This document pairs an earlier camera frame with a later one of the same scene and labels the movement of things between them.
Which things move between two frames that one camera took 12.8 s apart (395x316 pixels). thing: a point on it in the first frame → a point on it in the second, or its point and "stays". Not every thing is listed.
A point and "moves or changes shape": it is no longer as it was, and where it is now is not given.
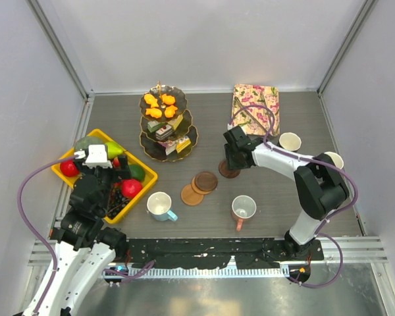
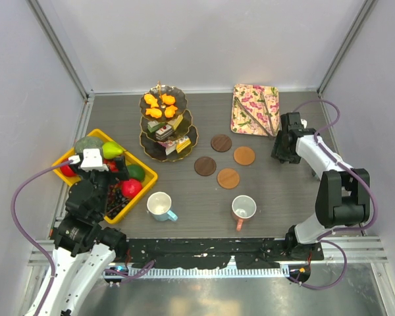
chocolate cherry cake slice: x=164 y=132 stays
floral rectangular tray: x=255 y=120 stays
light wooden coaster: x=189 y=197 moves or changes shape
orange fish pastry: x=168 y=99 stays
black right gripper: x=233 y=164 → x=278 y=151
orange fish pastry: x=170 y=111 stays
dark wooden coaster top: x=206 y=181 → x=205 y=166
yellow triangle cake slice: x=182 y=143 stays
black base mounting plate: x=210 y=253 stays
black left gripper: x=118 y=173 stays
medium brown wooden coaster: x=192 y=193 → x=228 y=178
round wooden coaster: x=225 y=171 → x=221 y=143
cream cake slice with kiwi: x=176 y=122 stays
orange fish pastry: x=154 y=112 stays
